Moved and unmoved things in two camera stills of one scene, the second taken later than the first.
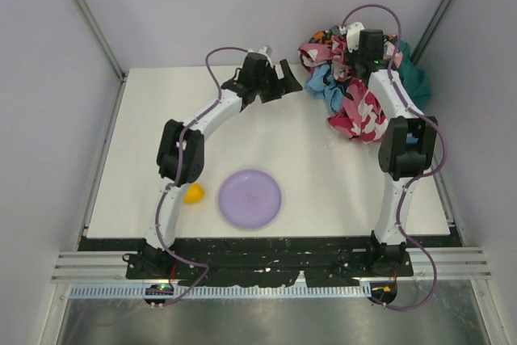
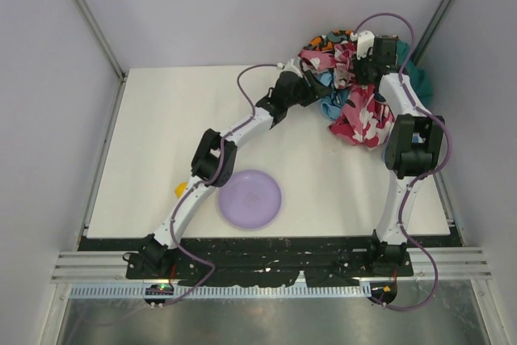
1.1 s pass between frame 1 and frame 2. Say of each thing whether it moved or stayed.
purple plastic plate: stayed
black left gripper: moved
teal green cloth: stayed
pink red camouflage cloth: moved
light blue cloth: moved
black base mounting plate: stayed
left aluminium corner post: stayed
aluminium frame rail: stayed
